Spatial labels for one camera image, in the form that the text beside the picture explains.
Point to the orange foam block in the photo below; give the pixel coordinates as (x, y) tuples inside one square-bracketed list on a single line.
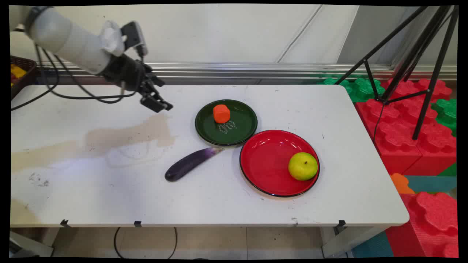
[(401, 184)]

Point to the teal foam mat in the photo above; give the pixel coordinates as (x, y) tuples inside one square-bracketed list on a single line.
[(433, 183)]

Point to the green foam block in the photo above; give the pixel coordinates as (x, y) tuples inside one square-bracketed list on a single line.
[(446, 113), (360, 89)]

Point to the white table leg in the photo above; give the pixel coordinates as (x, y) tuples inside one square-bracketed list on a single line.
[(347, 243)]

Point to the orange carrot chunk toy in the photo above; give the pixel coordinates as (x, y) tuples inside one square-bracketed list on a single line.
[(221, 113)]

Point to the red plate with black rim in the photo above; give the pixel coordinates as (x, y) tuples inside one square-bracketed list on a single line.
[(267, 164)]

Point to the yellow-green apple toy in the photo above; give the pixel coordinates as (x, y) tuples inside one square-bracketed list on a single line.
[(303, 166)]

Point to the grey table leg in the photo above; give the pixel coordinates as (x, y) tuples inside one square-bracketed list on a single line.
[(29, 246)]

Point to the black table edge clip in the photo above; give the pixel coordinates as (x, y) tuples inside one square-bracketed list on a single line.
[(137, 223), (341, 223), (65, 223)]

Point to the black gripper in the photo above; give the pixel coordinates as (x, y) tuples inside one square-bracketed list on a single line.
[(124, 71)]

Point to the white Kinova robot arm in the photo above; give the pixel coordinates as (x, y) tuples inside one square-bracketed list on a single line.
[(73, 42)]

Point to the purple eggplant toy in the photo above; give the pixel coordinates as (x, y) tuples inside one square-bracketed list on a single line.
[(188, 165)]

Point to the aluminium wall rail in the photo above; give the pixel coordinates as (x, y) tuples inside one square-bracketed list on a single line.
[(256, 69)]

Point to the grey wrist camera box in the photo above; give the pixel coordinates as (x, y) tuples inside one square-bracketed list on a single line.
[(134, 36)]

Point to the yellow toy in basket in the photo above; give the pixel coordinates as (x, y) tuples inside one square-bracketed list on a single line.
[(17, 72)]

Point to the dark brown wicker basket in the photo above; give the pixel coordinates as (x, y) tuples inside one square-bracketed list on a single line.
[(27, 71)]

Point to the dark green plate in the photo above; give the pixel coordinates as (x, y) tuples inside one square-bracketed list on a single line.
[(237, 129)]

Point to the black tripod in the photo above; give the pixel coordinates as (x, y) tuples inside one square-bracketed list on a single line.
[(426, 40)]

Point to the large red foam block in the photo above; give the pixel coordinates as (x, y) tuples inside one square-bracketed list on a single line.
[(398, 135)]

